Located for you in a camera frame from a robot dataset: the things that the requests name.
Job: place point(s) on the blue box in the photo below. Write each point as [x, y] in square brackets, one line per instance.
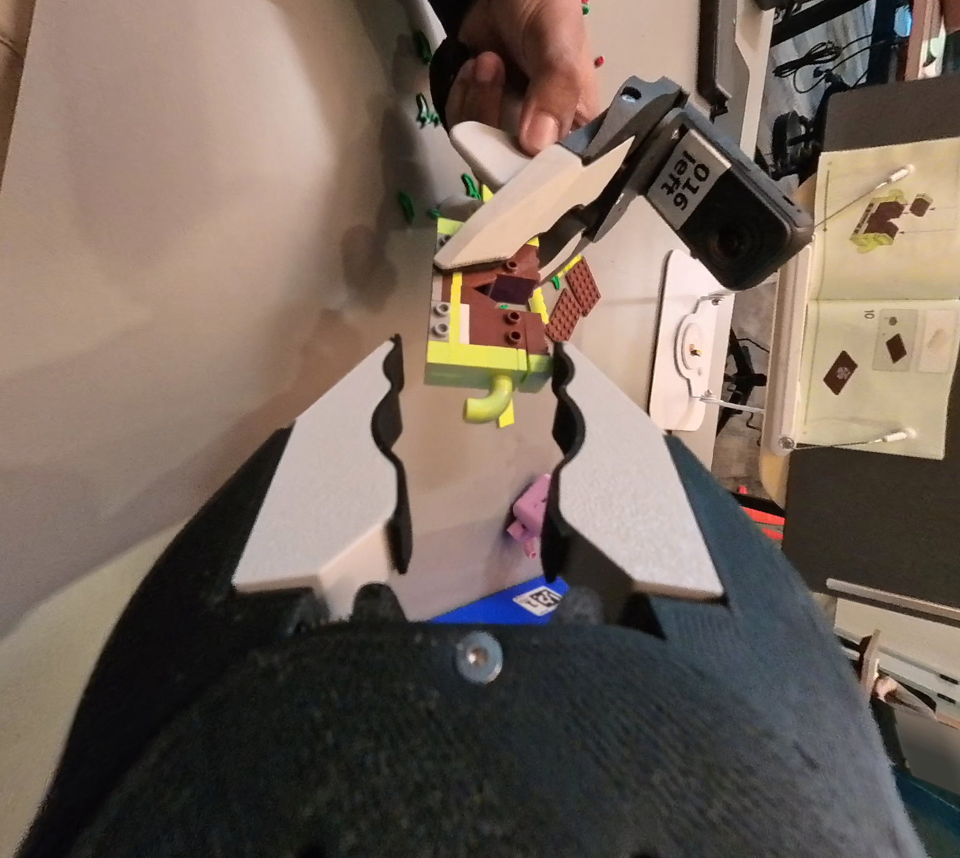
[480, 607]

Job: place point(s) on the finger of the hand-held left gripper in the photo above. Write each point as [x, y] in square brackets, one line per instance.
[559, 246]
[525, 209]

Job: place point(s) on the white tray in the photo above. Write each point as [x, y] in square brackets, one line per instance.
[661, 363]

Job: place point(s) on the building instruction booklet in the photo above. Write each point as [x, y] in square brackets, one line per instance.
[862, 273]

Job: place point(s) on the pink toy figure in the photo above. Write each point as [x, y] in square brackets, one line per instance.
[531, 509]

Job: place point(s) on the white round dish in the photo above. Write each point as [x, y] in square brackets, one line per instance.
[701, 348]

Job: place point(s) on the black board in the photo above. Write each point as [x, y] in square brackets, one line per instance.
[885, 520]

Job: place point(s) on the brown studded toy plate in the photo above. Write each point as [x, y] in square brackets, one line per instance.
[561, 321]
[585, 288]

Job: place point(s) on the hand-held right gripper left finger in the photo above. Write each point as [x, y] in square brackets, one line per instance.
[322, 490]

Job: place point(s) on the brown and lime brick build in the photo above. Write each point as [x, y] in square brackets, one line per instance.
[502, 329]

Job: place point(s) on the person's left hand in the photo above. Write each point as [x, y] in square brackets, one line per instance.
[532, 32]

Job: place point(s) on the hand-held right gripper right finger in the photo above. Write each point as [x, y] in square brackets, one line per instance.
[637, 498]

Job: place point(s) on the black remote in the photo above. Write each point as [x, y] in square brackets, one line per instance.
[712, 40]

